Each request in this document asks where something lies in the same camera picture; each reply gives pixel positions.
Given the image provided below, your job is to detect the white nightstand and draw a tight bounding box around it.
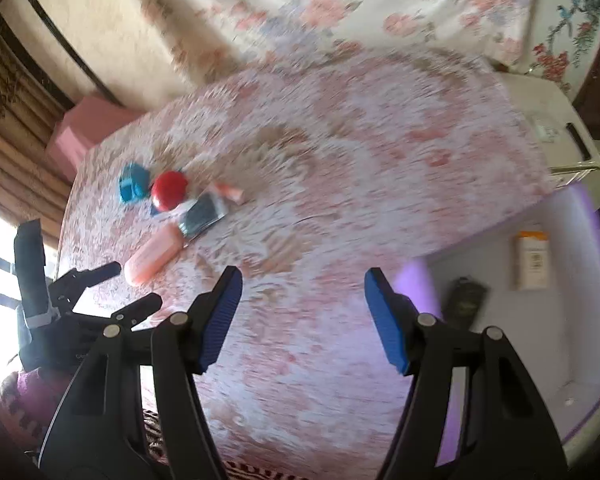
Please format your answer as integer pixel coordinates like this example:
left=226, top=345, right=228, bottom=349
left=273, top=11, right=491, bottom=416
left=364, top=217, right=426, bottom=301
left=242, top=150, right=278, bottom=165
left=495, top=72, right=600, bottom=188

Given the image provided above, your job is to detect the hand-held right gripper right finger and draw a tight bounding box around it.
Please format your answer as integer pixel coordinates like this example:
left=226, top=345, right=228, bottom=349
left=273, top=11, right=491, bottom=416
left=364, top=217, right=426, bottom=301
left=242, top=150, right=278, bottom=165
left=364, top=267, right=568, bottom=480

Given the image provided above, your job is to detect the person's left forearm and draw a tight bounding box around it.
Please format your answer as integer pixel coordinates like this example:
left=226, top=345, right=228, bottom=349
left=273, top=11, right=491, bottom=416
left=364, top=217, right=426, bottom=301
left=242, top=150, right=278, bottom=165
left=0, top=366, right=76, bottom=461

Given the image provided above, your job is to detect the brown patterned curtain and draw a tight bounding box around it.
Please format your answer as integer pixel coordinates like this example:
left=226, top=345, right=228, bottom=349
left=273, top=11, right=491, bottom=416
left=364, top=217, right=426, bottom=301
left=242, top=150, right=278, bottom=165
left=0, top=25, right=73, bottom=221

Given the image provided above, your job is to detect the pink block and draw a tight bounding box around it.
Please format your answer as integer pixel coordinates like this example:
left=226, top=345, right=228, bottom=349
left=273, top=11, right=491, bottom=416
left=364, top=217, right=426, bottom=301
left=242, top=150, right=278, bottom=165
left=45, top=94, right=143, bottom=183

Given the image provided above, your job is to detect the purple storage box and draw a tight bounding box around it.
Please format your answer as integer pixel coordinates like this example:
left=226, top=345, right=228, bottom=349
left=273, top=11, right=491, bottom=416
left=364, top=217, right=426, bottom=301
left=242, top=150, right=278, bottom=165
left=402, top=182, right=600, bottom=466

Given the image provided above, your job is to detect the black box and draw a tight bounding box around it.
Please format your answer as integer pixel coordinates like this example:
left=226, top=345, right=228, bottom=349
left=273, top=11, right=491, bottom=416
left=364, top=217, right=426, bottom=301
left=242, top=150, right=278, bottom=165
left=442, top=276, right=488, bottom=331

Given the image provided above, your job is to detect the narrow pink box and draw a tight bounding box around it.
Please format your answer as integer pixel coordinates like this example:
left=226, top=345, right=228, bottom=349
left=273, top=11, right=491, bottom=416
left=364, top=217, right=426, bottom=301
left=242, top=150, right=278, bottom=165
left=207, top=182, right=246, bottom=206

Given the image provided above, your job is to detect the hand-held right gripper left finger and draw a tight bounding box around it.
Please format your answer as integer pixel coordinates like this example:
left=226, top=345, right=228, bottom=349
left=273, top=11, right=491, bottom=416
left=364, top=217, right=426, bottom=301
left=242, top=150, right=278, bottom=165
left=40, top=266, right=243, bottom=480

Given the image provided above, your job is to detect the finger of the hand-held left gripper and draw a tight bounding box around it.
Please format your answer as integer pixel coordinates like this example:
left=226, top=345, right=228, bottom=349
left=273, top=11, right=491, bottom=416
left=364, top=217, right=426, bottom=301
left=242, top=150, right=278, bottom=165
left=111, top=292, right=164, bottom=328
left=49, top=261, right=122, bottom=311

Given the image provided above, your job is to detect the dark item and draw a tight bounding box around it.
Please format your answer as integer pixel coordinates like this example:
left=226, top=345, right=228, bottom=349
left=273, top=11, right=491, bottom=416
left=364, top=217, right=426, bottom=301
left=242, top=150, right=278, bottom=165
left=177, top=192, right=228, bottom=241

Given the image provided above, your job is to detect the floral wall painting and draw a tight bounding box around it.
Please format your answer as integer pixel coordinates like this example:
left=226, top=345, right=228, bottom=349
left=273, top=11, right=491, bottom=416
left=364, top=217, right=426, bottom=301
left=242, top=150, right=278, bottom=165
left=525, top=0, right=600, bottom=96

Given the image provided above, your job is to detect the red egg-shaped toy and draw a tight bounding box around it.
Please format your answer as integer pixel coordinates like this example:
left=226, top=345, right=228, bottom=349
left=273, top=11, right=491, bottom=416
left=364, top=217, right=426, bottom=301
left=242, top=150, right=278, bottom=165
left=151, top=170, right=189, bottom=212

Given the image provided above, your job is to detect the pink case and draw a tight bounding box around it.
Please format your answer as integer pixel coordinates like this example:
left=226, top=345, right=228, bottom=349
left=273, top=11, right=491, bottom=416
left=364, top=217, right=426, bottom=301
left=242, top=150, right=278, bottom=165
left=125, top=222, right=186, bottom=288

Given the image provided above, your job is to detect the blue box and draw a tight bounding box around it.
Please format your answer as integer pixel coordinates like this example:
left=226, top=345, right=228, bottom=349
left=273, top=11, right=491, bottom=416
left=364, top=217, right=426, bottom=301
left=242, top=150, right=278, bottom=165
left=118, top=162, right=148, bottom=205

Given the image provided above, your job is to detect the white and orange medicine box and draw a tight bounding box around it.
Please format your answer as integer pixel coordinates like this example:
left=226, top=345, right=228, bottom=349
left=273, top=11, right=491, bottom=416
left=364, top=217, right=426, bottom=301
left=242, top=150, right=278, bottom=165
left=515, top=231, right=551, bottom=291

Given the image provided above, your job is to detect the black phone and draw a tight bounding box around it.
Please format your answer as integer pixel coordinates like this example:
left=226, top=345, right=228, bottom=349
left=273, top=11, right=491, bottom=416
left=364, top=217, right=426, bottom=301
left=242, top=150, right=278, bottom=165
left=565, top=122, right=597, bottom=161

